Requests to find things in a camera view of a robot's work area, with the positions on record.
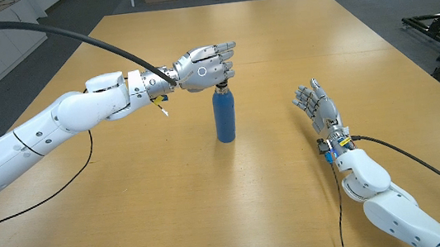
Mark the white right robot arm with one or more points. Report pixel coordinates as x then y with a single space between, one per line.
392 212

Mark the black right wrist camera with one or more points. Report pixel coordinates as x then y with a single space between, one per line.
323 145

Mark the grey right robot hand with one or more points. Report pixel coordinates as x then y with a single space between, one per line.
324 111

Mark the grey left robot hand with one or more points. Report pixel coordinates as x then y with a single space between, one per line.
201 69

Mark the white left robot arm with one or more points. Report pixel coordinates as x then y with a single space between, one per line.
77 110

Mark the blue metal bottle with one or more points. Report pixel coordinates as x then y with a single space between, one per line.
224 116

